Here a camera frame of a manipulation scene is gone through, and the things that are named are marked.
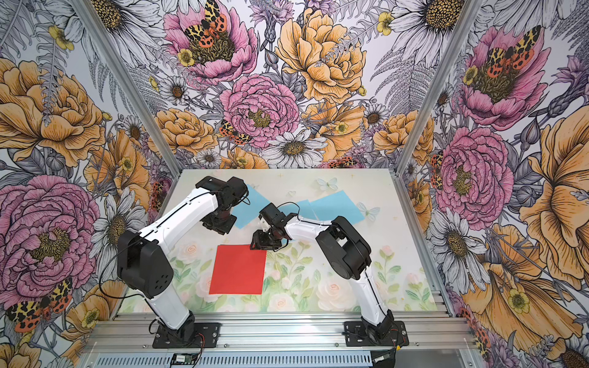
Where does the light blue paper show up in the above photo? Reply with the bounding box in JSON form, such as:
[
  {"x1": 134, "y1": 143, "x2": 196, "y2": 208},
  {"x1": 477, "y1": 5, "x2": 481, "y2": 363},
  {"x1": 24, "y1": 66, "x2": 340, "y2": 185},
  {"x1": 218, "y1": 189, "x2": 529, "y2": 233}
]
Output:
[
  {"x1": 279, "y1": 200, "x2": 317, "y2": 220},
  {"x1": 311, "y1": 191, "x2": 364, "y2": 225},
  {"x1": 232, "y1": 185, "x2": 270, "y2": 228}
]

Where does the red paper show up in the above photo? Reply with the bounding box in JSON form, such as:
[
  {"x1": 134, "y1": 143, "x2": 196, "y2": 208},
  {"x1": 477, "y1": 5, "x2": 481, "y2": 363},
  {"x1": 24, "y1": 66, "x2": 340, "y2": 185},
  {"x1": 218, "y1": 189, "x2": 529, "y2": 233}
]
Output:
[{"x1": 209, "y1": 245, "x2": 267, "y2": 295}]

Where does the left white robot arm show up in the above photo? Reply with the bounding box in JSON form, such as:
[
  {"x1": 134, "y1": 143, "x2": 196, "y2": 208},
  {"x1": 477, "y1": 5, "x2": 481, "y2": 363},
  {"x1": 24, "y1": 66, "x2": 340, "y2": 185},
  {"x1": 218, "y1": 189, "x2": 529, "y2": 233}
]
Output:
[{"x1": 116, "y1": 176, "x2": 248, "y2": 349}]

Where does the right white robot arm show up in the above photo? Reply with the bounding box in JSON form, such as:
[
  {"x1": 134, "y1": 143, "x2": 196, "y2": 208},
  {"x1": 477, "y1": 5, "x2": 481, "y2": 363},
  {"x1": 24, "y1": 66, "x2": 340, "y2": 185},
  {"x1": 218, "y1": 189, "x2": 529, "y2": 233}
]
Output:
[{"x1": 250, "y1": 203, "x2": 409, "y2": 347}]

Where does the perforated metal front panel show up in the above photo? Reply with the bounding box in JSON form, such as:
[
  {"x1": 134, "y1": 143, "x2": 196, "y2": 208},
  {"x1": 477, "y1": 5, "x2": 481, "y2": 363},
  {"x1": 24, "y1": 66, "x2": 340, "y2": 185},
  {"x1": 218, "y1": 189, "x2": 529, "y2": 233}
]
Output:
[{"x1": 86, "y1": 351, "x2": 373, "y2": 367}]

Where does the small green circuit board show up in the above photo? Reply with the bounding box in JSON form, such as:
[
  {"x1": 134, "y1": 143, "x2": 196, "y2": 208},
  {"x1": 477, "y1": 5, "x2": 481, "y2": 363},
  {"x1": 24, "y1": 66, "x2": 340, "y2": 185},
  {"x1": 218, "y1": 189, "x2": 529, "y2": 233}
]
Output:
[{"x1": 170, "y1": 354, "x2": 199, "y2": 367}]

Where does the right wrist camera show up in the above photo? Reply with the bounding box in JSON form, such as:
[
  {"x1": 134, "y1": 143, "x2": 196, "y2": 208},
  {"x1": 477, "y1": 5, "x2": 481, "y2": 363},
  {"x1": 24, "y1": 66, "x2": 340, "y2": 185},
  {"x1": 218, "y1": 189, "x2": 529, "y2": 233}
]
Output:
[{"x1": 259, "y1": 203, "x2": 287, "y2": 229}]

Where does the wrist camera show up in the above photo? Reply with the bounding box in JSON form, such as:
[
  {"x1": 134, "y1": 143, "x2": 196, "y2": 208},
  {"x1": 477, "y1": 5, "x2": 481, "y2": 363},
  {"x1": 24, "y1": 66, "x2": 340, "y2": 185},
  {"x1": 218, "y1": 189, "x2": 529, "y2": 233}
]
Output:
[
  {"x1": 196, "y1": 176, "x2": 248, "y2": 200},
  {"x1": 259, "y1": 203, "x2": 287, "y2": 229}
]

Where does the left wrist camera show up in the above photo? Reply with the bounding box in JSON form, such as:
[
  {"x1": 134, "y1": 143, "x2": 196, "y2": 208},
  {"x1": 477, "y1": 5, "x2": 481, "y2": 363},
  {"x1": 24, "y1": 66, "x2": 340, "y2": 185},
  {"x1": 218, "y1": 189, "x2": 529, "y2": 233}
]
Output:
[{"x1": 196, "y1": 176, "x2": 248, "y2": 200}]

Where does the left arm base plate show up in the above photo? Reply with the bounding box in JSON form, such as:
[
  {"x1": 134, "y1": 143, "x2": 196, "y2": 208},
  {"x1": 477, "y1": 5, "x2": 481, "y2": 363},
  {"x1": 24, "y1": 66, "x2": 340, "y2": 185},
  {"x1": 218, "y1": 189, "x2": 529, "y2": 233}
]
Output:
[{"x1": 152, "y1": 322, "x2": 221, "y2": 349}]

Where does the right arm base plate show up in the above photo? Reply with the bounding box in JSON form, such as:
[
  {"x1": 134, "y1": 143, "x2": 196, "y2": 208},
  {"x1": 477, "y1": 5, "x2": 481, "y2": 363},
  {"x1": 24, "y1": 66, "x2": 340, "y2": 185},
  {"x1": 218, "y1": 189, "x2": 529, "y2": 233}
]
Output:
[{"x1": 343, "y1": 320, "x2": 410, "y2": 347}]

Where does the aluminium front rail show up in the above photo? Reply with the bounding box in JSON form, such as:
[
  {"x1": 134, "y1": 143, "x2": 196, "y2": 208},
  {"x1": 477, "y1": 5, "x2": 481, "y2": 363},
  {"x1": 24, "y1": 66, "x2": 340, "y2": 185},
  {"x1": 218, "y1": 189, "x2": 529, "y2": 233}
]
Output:
[{"x1": 84, "y1": 311, "x2": 475, "y2": 354}]

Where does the right aluminium frame post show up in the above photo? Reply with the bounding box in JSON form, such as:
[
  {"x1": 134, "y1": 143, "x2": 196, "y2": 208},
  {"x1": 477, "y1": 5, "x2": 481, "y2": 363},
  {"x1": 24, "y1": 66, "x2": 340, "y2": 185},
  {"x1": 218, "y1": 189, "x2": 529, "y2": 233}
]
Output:
[{"x1": 394, "y1": 0, "x2": 486, "y2": 176}]

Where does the aluminium frame post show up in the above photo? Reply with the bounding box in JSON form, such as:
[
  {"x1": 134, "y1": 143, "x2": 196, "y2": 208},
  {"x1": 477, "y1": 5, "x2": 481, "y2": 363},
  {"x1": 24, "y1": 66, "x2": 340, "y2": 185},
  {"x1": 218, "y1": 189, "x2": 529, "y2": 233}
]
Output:
[
  {"x1": 394, "y1": 0, "x2": 486, "y2": 176},
  {"x1": 72, "y1": 1, "x2": 183, "y2": 179}
]

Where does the left aluminium frame post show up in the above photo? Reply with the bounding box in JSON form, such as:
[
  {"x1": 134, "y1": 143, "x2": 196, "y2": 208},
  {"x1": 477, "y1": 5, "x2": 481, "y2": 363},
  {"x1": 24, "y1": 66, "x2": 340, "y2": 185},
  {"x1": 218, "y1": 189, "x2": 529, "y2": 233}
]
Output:
[{"x1": 72, "y1": 1, "x2": 183, "y2": 179}]

